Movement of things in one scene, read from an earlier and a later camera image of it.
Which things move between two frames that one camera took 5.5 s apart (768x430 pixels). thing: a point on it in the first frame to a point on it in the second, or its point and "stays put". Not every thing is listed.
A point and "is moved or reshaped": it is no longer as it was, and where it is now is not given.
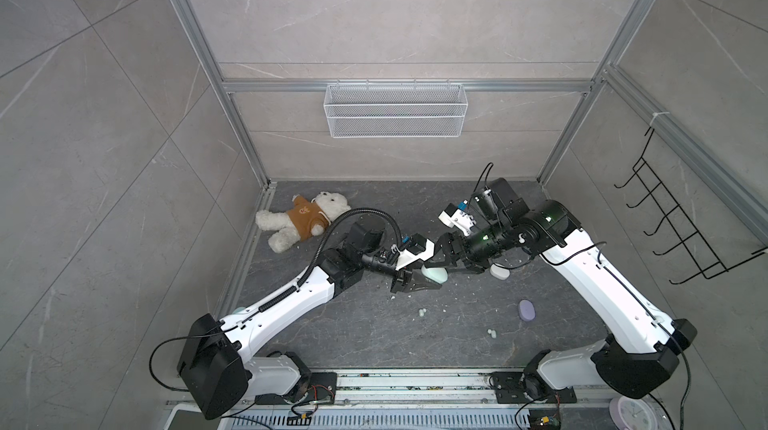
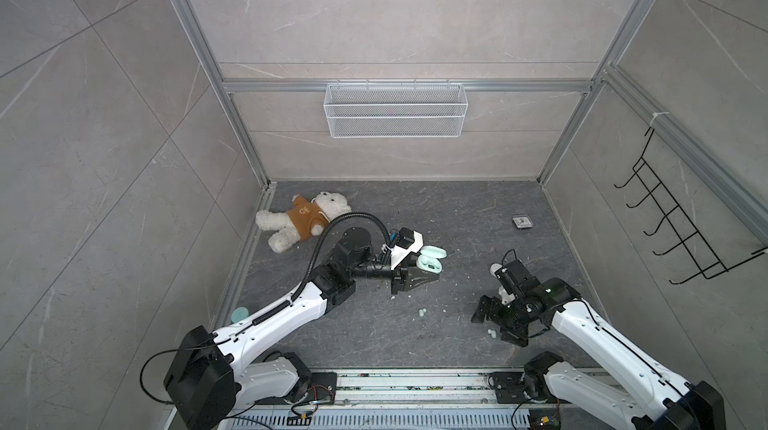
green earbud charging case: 438,274 is moved or reshaped
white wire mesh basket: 396,110 stays put
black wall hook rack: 688,235 stays put
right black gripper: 448,241 to 513,334
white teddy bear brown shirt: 305,219 stays put
